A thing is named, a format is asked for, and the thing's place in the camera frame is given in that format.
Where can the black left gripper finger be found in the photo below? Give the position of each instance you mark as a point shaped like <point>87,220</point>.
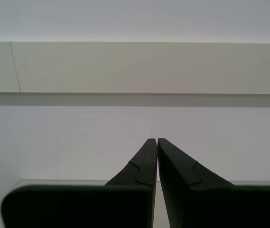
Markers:
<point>77,206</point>
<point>220,206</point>

